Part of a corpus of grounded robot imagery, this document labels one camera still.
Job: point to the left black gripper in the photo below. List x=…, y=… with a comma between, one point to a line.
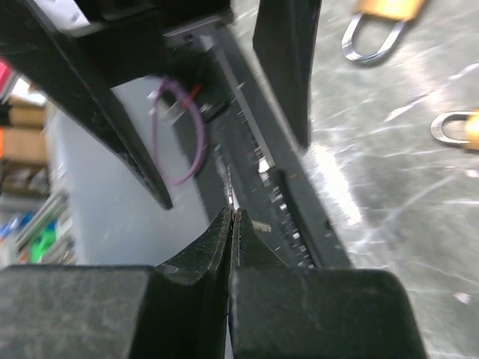
x=124, y=40

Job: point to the small brass padlock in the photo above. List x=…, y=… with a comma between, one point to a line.
x=456, y=129

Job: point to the large brass padlock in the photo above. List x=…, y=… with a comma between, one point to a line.
x=376, y=28

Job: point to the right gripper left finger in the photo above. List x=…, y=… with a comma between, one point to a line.
x=174, y=310

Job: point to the small key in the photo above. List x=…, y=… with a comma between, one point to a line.
x=231, y=190

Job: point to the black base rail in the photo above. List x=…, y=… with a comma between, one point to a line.
x=247, y=150

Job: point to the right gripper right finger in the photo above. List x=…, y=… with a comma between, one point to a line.
x=277, y=311

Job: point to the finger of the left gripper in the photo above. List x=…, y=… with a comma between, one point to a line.
x=284, y=41

